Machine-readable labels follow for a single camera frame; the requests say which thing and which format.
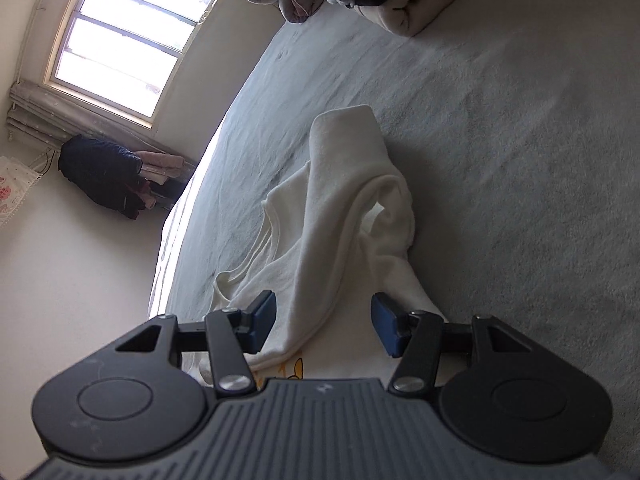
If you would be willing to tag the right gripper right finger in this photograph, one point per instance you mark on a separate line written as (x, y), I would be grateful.
(424, 344)

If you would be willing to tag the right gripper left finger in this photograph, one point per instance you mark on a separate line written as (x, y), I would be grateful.
(227, 335)

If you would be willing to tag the white cream sweatshirt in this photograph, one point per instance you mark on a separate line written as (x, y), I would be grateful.
(333, 234)

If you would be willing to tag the hanging dark clothes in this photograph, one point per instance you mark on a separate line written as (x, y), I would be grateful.
(122, 180)

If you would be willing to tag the grey bed blanket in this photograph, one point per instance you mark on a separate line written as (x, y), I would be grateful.
(516, 126)

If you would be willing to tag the window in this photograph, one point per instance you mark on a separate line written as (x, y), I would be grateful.
(121, 55)

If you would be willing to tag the wall air conditioner cover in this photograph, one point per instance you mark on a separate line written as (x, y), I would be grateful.
(16, 179)

